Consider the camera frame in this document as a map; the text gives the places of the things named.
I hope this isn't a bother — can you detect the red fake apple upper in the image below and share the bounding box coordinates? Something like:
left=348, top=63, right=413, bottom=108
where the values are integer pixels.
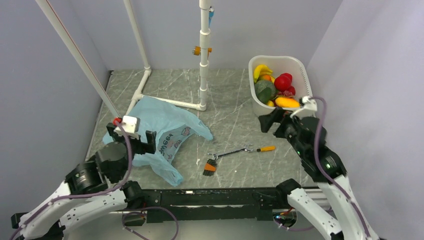
left=280, top=72, right=293, bottom=82

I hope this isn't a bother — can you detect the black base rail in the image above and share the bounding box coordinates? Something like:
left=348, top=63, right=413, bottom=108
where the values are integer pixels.
left=121, top=182, right=298, bottom=227

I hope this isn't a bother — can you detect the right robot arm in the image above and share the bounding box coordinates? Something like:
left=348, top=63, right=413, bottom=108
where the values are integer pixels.
left=258, top=108, right=379, bottom=240

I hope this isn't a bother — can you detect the white plastic basket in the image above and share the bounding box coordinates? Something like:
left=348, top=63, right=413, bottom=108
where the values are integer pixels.
left=248, top=55, right=313, bottom=116

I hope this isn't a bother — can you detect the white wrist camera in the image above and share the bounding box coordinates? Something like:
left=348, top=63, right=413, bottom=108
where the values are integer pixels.
left=112, top=115, right=140, bottom=140
left=290, top=96, right=318, bottom=119

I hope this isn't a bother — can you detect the yellow fake banana bunch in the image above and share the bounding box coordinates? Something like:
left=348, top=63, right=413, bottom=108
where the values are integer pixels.
left=253, top=64, right=273, bottom=83

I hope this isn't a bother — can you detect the orange fake mango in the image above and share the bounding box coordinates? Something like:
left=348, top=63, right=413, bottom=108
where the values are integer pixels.
left=274, top=97, right=300, bottom=108

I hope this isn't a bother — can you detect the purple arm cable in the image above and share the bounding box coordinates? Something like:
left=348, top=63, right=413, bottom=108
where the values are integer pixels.
left=273, top=96, right=374, bottom=240
left=9, top=122, right=134, bottom=240

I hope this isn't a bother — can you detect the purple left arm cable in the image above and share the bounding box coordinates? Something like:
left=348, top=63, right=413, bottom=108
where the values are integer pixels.
left=9, top=122, right=134, bottom=240

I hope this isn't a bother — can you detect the white PVC pipe frame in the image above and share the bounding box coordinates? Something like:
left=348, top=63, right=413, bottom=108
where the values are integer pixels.
left=36, top=0, right=214, bottom=117

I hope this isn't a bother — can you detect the light blue plastic bag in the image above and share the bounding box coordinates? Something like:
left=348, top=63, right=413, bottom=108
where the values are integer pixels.
left=101, top=96, right=215, bottom=187

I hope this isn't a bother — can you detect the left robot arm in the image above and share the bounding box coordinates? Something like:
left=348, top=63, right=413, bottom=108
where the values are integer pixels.
left=10, top=129, right=156, bottom=240

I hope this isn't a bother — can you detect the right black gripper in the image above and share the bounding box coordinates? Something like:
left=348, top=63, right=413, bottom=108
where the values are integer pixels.
left=258, top=105, right=308, bottom=158

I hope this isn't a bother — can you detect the yellow green fake fruit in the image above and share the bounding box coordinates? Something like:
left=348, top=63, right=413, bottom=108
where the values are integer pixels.
left=257, top=74, right=275, bottom=83

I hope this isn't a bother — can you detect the dark green fake cucumber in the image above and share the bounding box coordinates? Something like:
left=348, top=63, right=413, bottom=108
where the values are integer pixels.
left=256, top=87, right=274, bottom=104

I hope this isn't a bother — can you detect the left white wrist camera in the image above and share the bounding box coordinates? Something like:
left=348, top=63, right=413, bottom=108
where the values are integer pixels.
left=112, top=115, right=140, bottom=140

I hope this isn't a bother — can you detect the orange black hex key set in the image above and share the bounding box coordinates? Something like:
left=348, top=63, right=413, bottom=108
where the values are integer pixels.
left=202, top=159, right=217, bottom=177

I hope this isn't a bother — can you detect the large red fake apple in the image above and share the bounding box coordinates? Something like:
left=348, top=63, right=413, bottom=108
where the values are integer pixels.
left=273, top=75, right=292, bottom=92

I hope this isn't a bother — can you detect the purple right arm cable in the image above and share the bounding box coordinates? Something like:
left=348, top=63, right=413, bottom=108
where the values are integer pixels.
left=273, top=96, right=374, bottom=240

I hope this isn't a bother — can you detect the red fake apple lower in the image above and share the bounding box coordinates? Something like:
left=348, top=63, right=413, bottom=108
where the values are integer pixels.
left=287, top=86, right=296, bottom=96

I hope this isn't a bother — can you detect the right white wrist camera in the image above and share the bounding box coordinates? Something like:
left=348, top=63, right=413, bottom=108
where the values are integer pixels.
left=290, top=96, right=318, bottom=119

